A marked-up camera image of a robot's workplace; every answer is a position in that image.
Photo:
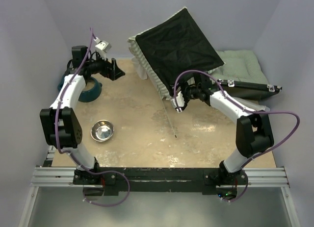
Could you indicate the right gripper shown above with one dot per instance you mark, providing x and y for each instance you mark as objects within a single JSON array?
[{"x": 185, "y": 98}]

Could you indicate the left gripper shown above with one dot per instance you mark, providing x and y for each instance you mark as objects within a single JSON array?
[{"x": 111, "y": 70}]

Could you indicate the green striped pet tent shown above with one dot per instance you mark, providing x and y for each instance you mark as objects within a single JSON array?
[{"x": 172, "y": 47}]

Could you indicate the white tent pole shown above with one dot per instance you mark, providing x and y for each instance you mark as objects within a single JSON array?
[{"x": 168, "y": 118}]

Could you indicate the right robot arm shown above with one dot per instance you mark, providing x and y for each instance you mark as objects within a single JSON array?
[{"x": 253, "y": 130}]

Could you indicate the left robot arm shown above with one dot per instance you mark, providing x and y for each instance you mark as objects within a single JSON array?
[{"x": 60, "y": 125}]

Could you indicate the teal pet feeder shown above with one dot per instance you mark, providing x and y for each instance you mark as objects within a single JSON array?
[{"x": 90, "y": 89}]

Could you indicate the steel pet bowl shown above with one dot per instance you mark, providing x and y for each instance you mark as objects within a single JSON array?
[{"x": 102, "y": 130}]

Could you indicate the green checked cushion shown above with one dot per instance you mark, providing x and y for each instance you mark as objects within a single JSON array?
[{"x": 240, "y": 65}]

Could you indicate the black carrying case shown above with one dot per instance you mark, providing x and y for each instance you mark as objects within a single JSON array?
[{"x": 249, "y": 91}]

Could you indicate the white plastic tube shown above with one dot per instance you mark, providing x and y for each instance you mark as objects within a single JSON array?
[{"x": 257, "y": 107}]

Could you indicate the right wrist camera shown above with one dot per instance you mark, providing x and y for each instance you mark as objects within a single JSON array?
[{"x": 179, "y": 102}]

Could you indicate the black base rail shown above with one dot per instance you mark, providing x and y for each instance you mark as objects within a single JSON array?
[{"x": 207, "y": 181}]

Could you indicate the aluminium frame rail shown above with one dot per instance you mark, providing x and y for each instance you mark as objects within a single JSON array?
[{"x": 52, "y": 177}]

